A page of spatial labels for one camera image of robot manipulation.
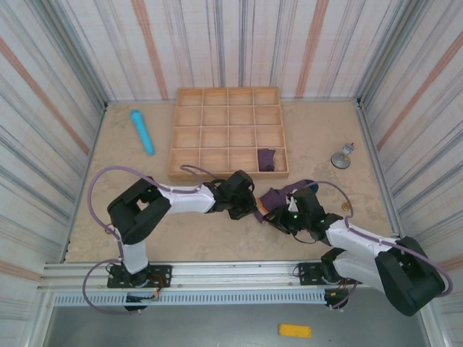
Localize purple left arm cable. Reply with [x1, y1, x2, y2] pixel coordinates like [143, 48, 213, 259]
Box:
[82, 164, 220, 315]

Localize white slotted cable duct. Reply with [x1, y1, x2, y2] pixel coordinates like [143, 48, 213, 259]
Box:
[52, 291, 328, 307]

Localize wooden compartment tray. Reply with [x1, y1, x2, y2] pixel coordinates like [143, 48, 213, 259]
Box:
[166, 86, 291, 181]

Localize aluminium frame bar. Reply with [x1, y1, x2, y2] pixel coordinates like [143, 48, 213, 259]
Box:
[356, 99, 402, 238]
[59, 102, 109, 264]

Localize light blue cylinder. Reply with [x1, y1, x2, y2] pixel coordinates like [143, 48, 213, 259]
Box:
[129, 109, 156, 157]

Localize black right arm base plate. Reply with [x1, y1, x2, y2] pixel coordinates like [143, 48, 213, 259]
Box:
[296, 262, 365, 288]

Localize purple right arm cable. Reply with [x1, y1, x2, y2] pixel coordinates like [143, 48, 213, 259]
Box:
[289, 181, 454, 311]

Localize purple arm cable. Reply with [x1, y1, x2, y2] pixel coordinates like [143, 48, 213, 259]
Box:
[82, 164, 220, 315]
[289, 181, 454, 311]

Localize purple knitted sock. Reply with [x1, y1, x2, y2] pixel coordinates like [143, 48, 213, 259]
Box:
[257, 147, 276, 172]
[252, 179, 320, 224]

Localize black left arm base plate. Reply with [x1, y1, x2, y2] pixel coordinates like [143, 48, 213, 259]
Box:
[107, 265, 173, 289]

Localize aluminium mounting rail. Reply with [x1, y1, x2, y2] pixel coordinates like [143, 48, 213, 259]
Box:
[41, 260, 381, 294]

